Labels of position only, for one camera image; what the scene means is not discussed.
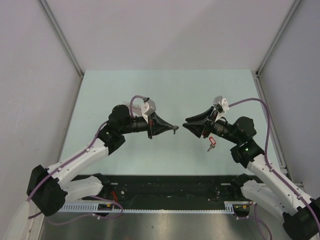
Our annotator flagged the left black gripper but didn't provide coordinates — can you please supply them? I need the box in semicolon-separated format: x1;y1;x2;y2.
120;112;173;139

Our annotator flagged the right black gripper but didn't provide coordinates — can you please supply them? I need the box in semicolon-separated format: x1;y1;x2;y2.
182;106;241;145

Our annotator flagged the key with red tag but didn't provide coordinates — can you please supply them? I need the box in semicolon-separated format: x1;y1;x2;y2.
207;136;217;152

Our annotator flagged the key with black tag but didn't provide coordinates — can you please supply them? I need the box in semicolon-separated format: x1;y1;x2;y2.
172;125;179;135

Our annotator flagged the silver red keyring holder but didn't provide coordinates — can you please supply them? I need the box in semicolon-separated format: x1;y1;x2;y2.
122;101;142;117

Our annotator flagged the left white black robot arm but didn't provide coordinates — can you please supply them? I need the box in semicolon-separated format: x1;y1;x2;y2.
4;103;178;240

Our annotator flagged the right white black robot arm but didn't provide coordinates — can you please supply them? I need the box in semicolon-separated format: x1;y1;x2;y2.
183;107;320;240

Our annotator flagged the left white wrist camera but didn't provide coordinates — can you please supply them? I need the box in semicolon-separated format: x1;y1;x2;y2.
141;98;157;118

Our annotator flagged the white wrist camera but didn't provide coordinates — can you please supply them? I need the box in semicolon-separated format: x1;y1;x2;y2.
213;95;229;113
141;98;157;118

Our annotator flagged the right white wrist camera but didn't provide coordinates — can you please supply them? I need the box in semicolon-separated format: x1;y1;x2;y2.
213;95;229;113

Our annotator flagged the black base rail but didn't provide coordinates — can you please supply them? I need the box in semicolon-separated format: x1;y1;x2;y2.
98;175;251;210

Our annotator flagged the white slotted cable duct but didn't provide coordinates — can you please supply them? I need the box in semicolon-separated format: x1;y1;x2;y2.
58;201;252;214

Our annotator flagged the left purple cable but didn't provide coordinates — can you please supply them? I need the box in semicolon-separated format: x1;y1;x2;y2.
26;94;151;226

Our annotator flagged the right aluminium frame post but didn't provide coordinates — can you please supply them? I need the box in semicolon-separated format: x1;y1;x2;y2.
255;0;304;77

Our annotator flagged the aluminium frame post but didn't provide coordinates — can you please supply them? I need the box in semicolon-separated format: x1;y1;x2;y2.
37;0;84;79
255;0;304;77

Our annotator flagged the left aluminium frame post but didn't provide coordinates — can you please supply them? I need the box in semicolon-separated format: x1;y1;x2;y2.
37;0;84;79

